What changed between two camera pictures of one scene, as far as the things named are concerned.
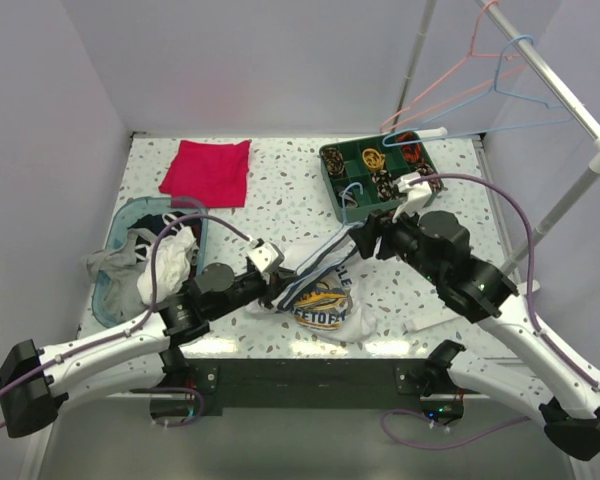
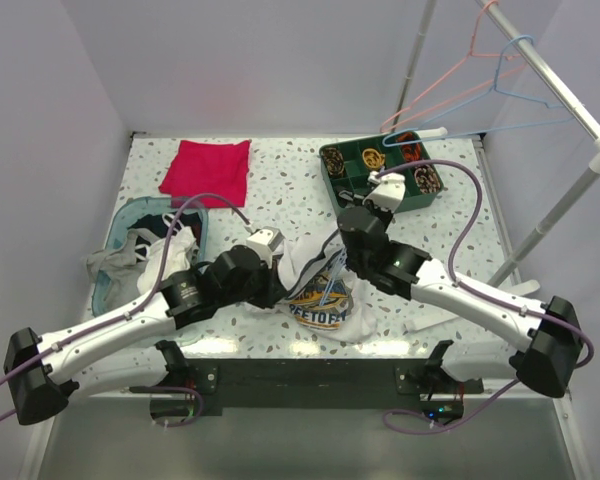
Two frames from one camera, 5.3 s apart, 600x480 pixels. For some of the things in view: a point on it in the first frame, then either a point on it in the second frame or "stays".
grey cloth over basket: (121, 274) stays
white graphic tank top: (329, 294) stays
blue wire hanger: (344, 225) to (340, 263)
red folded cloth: (208, 175) stays
